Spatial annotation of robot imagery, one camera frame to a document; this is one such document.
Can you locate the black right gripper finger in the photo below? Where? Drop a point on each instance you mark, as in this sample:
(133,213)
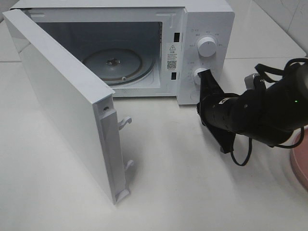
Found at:
(225,139)
(207,80)

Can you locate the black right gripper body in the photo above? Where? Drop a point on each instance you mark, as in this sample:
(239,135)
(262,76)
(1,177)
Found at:
(214,110)

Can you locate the lower white timer knob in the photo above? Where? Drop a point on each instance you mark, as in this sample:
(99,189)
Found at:
(196,77)

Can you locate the white microwave door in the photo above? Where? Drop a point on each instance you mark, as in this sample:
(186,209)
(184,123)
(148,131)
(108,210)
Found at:
(78,103)

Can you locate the pink round plate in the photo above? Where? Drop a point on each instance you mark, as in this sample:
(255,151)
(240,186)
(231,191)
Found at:
(299,161)

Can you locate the white microwave oven body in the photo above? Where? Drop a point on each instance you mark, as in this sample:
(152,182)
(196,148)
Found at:
(84,27)

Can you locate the round white door button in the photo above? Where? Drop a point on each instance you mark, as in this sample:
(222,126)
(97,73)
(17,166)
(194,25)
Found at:
(195,96)

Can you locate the glass microwave turntable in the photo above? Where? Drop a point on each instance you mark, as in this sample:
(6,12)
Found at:
(118,66)

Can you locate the white warning label sticker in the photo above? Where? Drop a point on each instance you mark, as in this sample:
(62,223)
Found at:
(172,55)

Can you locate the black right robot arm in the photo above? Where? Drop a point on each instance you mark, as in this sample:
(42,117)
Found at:
(269,112)

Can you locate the upper white power knob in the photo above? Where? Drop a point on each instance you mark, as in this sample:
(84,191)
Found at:
(207,46)

